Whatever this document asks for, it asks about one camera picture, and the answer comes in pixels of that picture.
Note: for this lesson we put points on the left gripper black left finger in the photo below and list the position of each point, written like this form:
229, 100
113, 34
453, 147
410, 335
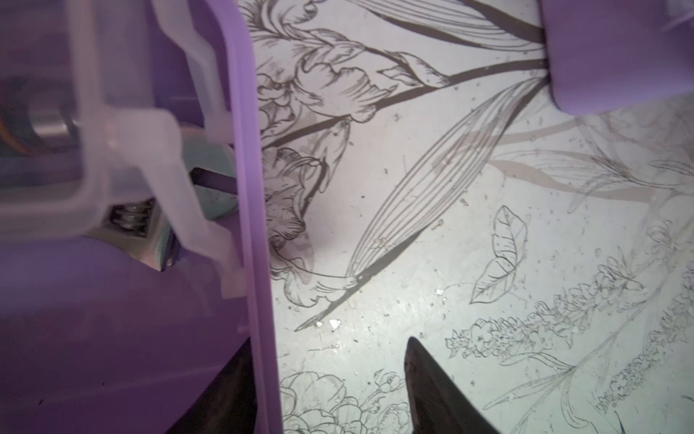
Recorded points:
229, 404

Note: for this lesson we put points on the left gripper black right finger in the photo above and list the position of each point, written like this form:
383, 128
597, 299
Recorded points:
436, 403

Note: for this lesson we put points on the purple toolbox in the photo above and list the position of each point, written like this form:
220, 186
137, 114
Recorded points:
605, 55
135, 287

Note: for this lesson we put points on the silver adjustable wrench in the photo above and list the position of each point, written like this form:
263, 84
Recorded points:
194, 194

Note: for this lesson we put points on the black orange ringed screwdriver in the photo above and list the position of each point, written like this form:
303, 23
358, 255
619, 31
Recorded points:
37, 117

